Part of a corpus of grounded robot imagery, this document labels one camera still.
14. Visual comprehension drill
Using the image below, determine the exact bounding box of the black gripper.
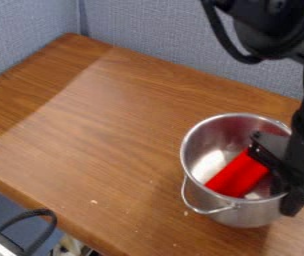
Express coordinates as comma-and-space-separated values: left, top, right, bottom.
247, 131, 304, 217

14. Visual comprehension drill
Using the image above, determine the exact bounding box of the red block object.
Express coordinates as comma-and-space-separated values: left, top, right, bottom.
204, 150, 268, 198

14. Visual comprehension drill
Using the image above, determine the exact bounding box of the stainless steel pot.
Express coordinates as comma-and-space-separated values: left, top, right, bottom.
180, 113, 291, 228

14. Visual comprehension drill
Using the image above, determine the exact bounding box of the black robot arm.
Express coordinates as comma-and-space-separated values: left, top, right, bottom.
199, 0, 304, 216

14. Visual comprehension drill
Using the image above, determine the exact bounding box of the white object under table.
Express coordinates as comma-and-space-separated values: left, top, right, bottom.
49, 235, 100, 256

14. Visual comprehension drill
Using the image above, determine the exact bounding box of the black cable under table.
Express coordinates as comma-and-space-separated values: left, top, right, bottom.
0, 208, 58, 256

